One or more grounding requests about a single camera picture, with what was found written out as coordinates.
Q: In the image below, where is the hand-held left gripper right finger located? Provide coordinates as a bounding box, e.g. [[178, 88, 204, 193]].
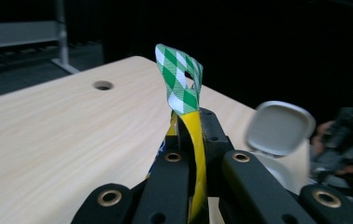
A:
[[200, 107, 318, 224]]

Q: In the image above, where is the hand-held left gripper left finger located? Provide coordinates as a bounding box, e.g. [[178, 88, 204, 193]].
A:
[[132, 115, 196, 224]]

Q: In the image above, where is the grey metal desk frame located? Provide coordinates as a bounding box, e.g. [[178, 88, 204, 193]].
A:
[[0, 0, 81, 76]]

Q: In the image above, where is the yellow green spouted refill pouch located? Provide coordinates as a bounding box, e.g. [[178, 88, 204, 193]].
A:
[[148, 43, 210, 224]]

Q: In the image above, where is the white lidded container with handle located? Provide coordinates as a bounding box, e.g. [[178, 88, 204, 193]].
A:
[[245, 100, 318, 196]]

